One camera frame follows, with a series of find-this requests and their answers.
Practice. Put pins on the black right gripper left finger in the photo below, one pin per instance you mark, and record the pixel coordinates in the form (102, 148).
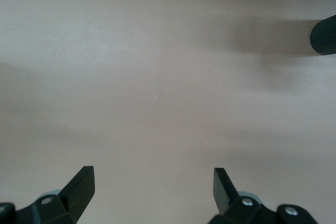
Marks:
(78, 190)

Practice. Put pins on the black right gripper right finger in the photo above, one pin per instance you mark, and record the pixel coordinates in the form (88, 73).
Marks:
(223, 190)

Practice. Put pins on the black ribbed cylinder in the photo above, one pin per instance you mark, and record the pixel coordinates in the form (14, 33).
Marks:
(324, 37)

